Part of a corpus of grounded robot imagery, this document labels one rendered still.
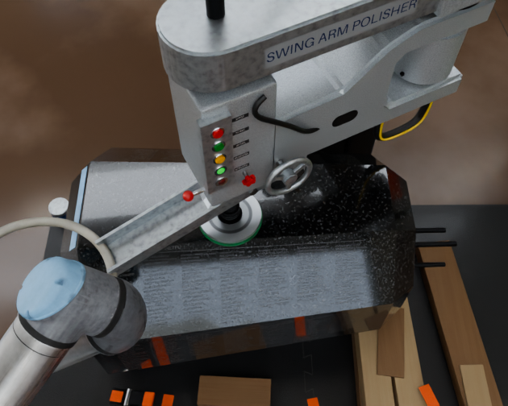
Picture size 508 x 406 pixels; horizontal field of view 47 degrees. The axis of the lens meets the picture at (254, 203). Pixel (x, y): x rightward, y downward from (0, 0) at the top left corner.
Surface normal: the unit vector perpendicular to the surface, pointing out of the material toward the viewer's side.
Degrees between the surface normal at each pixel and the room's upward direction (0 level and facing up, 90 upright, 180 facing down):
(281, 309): 45
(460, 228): 0
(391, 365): 0
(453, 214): 0
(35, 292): 36
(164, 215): 16
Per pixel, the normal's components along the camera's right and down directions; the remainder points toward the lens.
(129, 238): -0.24, -0.39
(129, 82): 0.00, -0.52
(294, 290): 0.04, 0.23
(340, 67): -0.57, -0.15
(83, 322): 0.40, 0.61
